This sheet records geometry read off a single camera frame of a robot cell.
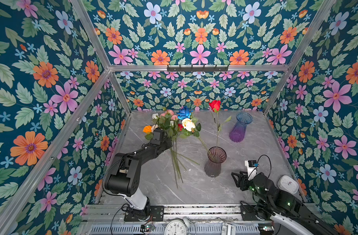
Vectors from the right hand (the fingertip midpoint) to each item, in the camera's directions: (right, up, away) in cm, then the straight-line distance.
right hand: (236, 172), depth 76 cm
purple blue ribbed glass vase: (+8, +19, +24) cm, 32 cm away
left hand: (-37, +15, +20) cm, 45 cm away
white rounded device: (+30, -8, +4) cm, 31 cm away
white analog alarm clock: (-31, -22, -9) cm, 39 cm away
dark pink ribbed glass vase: (-11, +9, +1) cm, 14 cm away
